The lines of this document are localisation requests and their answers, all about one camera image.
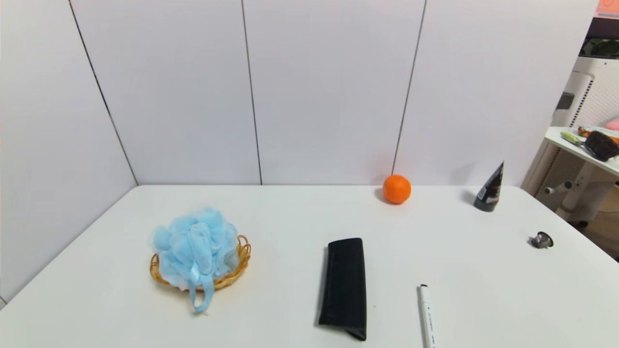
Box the light blue bath loofah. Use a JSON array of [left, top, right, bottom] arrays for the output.
[[152, 207, 240, 313]]

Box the yellow wicker basket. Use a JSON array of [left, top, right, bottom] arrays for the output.
[[149, 235, 251, 290]]

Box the orange fruit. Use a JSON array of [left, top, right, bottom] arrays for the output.
[[383, 174, 412, 204]]

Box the black folded cloth pouch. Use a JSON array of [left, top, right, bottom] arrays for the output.
[[318, 237, 368, 342]]

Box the black cosmetic tube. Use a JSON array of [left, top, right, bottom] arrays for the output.
[[473, 161, 504, 212]]

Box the white marker pen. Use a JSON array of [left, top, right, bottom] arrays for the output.
[[419, 284, 437, 348]]

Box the white side table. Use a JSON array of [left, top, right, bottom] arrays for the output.
[[544, 127, 619, 224]]

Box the orange packet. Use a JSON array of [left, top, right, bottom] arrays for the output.
[[577, 126, 619, 145]]

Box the black brush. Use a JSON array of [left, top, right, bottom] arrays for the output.
[[584, 130, 619, 162]]

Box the white pegboard cabinet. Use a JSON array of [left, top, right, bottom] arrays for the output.
[[522, 56, 619, 196]]

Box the orange box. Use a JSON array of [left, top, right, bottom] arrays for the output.
[[596, 0, 619, 19]]

